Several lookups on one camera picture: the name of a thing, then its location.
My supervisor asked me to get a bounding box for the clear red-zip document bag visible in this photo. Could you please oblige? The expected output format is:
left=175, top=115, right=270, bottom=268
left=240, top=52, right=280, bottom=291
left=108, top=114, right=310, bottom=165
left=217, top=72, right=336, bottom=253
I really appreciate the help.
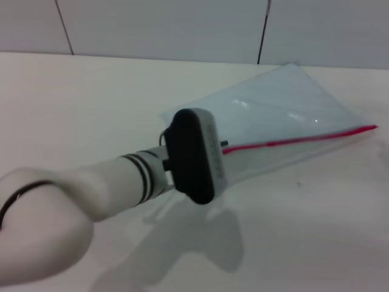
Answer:
left=159, top=62, right=379, bottom=220

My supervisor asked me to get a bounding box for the black grey wrist camera box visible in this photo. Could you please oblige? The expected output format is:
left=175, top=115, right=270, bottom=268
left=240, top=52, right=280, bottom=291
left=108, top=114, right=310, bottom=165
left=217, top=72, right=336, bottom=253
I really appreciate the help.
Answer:
left=168, top=108, right=229, bottom=206

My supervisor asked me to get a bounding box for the thin black camera cable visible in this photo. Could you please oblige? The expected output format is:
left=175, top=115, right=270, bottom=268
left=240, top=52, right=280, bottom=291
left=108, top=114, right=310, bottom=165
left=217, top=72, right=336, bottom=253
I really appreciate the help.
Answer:
left=158, top=128, right=171, bottom=147

